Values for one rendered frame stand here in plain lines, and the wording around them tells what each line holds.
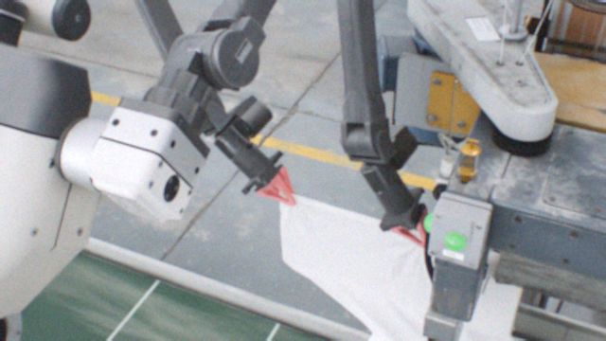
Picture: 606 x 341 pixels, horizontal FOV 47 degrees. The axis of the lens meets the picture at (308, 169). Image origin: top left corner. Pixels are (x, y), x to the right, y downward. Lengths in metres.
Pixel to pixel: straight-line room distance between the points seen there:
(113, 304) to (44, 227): 1.27
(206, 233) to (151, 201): 2.07
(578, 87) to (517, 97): 0.24
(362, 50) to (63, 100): 0.50
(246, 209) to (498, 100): 2.04
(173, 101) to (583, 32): 0.82
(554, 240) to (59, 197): 0.68
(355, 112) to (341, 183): 1.95
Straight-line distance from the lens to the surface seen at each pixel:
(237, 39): 0.93
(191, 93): 0.90
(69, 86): 0.93
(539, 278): 1.32
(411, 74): 1.40
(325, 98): 3.71
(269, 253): 2.81
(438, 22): 1.29
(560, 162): 1.11
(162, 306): 2.17
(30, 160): 0.93
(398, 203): 1.26
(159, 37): 1.37
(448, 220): 1.00
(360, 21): 1.17
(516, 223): 1.04
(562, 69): 1.36
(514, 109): 1.07
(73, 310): 2.23
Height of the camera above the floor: 1.98
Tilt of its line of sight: 38 degrees down
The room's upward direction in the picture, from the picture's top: 1 degrees counter-clockwise
